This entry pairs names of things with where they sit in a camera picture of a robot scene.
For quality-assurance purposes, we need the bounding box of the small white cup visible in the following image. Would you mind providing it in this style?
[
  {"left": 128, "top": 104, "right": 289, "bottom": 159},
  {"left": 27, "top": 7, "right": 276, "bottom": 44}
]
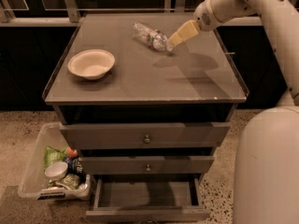
[{"left": 45, "top": 161, "right": 68, "bottom": 180}]

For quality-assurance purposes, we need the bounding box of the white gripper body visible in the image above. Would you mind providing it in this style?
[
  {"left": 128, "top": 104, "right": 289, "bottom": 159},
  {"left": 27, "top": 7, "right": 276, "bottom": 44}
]
[{"left": 193, "top": 0, "right": 221, "bottom": 32}]

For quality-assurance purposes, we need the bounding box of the grey bottom drawer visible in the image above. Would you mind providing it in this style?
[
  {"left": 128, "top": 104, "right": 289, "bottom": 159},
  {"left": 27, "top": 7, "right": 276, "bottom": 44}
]
[{"left": 86, "top": 175, "right": 210, "bottom": 224}]

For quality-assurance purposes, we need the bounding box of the clear plastic water bottle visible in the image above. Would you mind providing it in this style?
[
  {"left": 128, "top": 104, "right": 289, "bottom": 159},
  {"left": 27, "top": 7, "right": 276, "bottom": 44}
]
[{"left": 133, "top": 22, "right": 172, "bottom": 51}]

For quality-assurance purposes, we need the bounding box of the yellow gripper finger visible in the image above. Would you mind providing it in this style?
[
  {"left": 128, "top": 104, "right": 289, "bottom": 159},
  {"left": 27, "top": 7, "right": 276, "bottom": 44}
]
[{"left": 167, "top": 20, "right": 200, "bottom": 50}]

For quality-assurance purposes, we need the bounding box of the metal window frame rail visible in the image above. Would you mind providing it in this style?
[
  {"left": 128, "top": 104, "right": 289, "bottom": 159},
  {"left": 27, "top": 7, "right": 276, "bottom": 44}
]
[{"left": 0, "top": 0, "right": 299, "bottom": 28}]

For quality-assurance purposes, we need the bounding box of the grey top drawer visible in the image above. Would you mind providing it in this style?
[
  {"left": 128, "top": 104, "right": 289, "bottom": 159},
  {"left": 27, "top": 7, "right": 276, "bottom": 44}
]
[{"left": 60, "top": 122, "right": 230, "bottom": 150}]

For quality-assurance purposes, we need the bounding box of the grey drawer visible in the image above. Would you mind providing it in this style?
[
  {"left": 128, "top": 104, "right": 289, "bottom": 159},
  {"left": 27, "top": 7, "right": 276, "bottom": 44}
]
[
  {"left": 79, "top": 156, "right": 214, "bottom": 175},
  {"left": 86, "top": 175, "right": 210, "bottom": 224},
  {"left": 60, "top": 122, "right": 230, "bottom": 150}
]

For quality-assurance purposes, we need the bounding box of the grey middle drawer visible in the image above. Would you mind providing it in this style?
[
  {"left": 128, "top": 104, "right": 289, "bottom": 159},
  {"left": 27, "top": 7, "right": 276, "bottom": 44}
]
[{"left": 79, "top": 156, "right": 214, "bottom": 175}]

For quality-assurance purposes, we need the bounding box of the white paper bowl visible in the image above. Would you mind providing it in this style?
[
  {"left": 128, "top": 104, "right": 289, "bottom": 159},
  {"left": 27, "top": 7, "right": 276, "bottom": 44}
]
[{"left": 67, "top": 49, "right": 115, "bottom": 80}]

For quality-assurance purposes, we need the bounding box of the clear plastic bin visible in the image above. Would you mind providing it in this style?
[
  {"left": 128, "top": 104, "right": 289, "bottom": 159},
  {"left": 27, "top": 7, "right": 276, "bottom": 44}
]
[{"left": 18, "top": 122, "right": 91, "bottom": 201}]

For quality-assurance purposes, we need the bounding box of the grey drawer cabinet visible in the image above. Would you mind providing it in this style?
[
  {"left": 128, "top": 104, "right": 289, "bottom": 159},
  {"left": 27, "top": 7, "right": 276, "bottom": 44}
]
[{"left": 42, "top": 11, "right": 249, "bottom": 224}]

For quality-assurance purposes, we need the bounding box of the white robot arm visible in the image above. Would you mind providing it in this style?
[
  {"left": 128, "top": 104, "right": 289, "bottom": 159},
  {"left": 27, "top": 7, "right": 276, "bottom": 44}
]
[{"left": 168, "top": 0, "right": 299, "bottom": 224}]

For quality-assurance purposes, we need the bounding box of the green snack bag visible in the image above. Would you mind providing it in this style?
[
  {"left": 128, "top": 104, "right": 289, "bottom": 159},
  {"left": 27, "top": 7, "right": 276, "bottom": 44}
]
[{"left": 44, "top": 146, "right": 67, "bottom": 169}]

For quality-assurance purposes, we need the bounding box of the green chip bag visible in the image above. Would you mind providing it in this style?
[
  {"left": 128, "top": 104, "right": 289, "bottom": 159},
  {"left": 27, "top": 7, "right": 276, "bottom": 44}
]
[{"left": 49, "top": 174, "right": 80, "bottom": 190}]

